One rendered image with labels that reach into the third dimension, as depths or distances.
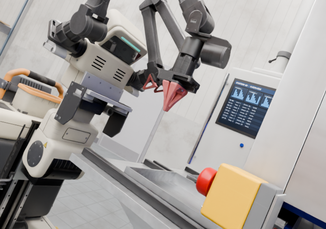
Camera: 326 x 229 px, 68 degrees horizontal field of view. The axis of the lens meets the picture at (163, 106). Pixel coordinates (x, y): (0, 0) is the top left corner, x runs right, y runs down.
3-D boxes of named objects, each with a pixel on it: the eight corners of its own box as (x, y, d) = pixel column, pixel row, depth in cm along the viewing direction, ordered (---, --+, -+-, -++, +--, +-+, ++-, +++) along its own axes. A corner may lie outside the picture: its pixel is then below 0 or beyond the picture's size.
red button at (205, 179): (222, 203, 35) (233, 177, 36) (212, 204, 32) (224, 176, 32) (200, 189, 37) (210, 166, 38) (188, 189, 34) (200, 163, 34)
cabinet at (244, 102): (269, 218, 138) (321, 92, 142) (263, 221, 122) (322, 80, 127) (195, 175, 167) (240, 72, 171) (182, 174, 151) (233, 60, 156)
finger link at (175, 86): (165, 110, 60) (180, 75, 61) (144, 102, 64) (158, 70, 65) (178, 117, 66) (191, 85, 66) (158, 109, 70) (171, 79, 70)
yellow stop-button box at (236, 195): (263, 239, 33) (284, 189, 33) (252, 250, 27) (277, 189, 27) (214, 208, 37) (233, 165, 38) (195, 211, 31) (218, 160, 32)
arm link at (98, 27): (80, 26, 90) (69, 21, 85) (101, 13, 86) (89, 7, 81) (86, 49, 89) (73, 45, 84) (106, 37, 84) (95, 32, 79)
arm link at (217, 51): (202, 20, 69) (191, 8, 62) (242, 27, 64) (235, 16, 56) (189, 61, 71) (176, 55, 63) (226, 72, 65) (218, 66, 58)
